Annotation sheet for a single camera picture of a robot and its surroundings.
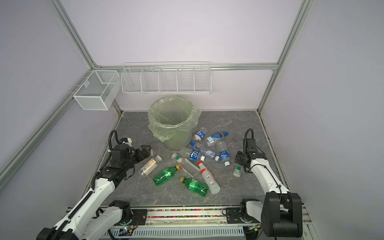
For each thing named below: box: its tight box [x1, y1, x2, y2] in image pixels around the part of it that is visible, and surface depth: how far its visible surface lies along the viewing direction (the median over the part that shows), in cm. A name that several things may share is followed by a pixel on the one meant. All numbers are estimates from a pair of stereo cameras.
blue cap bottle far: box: [205, 131, 229, 147], surface depth 99 cm
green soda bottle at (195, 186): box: [179, 177, 209, 197], surface depth 80 cm
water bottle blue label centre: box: [179, 147, 206, 162], surface depth 93 cm
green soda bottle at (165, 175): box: [153, 165, 180, 186], surface depth 84 cm
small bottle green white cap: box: [233, 166, 242, 178], surface depth 86 cm
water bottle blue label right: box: [216, 140, 231, 167], surface depth 93 cm
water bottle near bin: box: [194, 130, 206, 141], surface depth 103 cm
